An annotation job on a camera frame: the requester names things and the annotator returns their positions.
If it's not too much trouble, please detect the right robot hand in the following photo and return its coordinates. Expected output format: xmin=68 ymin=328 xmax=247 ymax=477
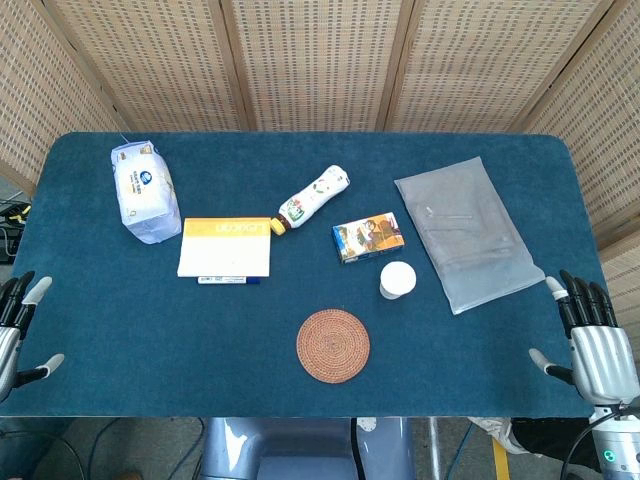
xmin=528 ymin=269 xmax=640 ymax=405

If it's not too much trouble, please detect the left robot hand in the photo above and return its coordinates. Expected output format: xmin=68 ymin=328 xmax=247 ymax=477
xmin=0 ymin=270 xmax=66 ymax=404

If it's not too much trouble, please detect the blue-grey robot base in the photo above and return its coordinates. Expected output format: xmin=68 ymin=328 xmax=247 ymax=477
xmin=199 ymin=416 xmax=417 ymax=480

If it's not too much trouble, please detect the white cup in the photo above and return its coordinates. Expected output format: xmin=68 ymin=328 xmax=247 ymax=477
xmin=378 ymin=261 xmax=418 ymax=301

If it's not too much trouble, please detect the brown round woven coaster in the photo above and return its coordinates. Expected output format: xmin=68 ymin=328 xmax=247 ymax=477
xmin=295 ymin=308 xmax=372 ymax=385

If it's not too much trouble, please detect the blue table cloth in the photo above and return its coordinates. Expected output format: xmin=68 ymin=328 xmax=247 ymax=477
xmin=0 ymin=130 xmax=609 ymax=419

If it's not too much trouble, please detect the translucent plastic zip bag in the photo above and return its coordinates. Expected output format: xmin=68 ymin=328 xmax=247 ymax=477
xmin=393 ymin=155 xmax=547 ymax=316

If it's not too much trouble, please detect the white tissue pack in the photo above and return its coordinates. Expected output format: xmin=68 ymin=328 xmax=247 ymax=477
xmin=110 ymin=139 xmax=183 ymax=245

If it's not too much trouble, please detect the white marker pen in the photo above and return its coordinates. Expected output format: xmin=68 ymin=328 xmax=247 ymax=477
xmin=196 ymin=275 xmax=262 ymax=286

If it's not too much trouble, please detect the yellow and white notepad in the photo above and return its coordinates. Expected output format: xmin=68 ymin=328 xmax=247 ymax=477
xmin=176 ymin=217 xmax=274 ymax=279

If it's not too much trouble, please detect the orange and blue carton box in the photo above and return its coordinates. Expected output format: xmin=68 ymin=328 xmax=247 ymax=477
xmin=332 ymin=211 xmax=406 ymax=265

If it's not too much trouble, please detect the white drink bottle yellow cap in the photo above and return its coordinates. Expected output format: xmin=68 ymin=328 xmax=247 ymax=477
xmin=270 ymin=164 xmax=351 ymax=237

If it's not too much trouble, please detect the woven folding screen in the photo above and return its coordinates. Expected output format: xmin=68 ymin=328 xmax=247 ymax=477
xmin=0 ymin=0 xmax=640 ymax=346

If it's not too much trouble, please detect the black cable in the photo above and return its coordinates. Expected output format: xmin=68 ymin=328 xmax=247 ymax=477
xmin=558 ymin=405 xmax=632 ymax=480

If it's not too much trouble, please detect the blue cable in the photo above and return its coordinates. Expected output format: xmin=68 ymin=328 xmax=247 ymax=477
xmin=85 ymin=417 xmax=121 ymax=480

